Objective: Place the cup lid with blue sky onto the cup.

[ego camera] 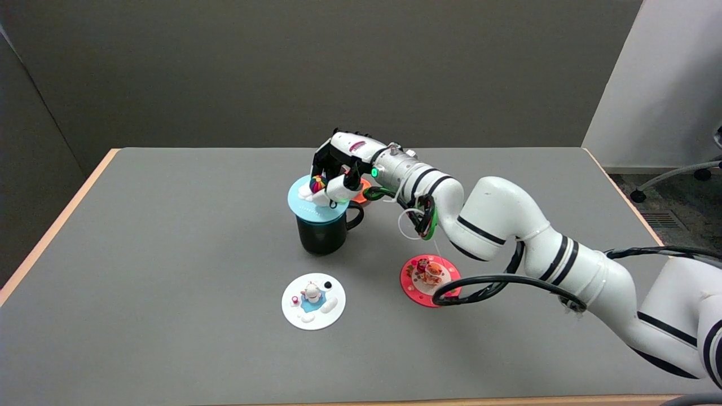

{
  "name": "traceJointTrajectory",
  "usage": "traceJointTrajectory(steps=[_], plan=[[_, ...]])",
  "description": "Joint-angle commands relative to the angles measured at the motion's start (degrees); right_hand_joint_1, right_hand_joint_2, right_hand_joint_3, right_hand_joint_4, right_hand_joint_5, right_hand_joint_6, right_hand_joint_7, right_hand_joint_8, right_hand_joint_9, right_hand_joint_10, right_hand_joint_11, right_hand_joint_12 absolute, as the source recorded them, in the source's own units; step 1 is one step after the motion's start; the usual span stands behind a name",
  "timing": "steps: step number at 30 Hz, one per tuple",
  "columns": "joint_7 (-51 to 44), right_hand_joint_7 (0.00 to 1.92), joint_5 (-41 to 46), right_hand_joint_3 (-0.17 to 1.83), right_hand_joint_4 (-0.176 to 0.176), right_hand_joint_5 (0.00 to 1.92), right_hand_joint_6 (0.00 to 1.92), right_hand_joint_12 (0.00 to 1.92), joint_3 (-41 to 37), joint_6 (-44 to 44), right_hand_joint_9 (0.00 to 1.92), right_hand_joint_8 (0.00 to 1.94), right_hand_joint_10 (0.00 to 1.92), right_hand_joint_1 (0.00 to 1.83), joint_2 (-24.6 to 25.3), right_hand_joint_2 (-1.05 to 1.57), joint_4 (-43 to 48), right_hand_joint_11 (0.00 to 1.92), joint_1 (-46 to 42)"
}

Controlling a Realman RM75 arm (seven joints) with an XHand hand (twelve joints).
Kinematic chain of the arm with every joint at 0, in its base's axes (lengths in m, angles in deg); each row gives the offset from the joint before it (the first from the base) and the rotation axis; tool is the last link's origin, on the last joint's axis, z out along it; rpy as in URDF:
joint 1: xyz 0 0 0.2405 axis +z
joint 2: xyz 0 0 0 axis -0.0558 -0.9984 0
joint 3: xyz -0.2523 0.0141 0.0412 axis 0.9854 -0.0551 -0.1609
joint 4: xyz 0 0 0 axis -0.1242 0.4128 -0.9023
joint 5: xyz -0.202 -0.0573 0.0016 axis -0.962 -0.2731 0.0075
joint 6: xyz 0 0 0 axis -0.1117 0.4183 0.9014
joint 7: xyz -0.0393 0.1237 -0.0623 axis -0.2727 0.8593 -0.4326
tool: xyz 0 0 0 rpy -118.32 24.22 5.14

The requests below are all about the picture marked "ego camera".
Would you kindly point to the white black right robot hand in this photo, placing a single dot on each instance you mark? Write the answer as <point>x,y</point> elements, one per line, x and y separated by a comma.
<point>347,144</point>

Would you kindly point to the sky blue balloon cup lid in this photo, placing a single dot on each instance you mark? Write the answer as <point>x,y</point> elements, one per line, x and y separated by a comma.
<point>304,208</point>

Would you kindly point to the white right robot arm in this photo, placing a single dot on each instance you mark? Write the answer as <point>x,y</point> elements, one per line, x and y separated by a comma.
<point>496,214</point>

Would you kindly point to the orange fox cup lid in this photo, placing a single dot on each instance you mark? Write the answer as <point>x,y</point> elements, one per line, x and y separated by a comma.
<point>361,198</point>

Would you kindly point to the red cat cup lid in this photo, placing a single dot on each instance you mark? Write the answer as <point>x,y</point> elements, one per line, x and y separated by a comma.
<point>416,282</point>

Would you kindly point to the white polar bear cup lid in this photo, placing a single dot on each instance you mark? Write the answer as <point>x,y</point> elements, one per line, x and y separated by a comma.
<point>313,316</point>

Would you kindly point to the black mug teal inside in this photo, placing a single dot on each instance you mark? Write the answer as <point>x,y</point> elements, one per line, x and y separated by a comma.
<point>321,239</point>

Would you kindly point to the metal floor vent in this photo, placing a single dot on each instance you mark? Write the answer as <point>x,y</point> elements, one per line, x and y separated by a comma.
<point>663,220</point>

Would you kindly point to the grey office chair base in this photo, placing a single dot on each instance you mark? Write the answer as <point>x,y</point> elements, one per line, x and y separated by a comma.
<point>671,173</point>

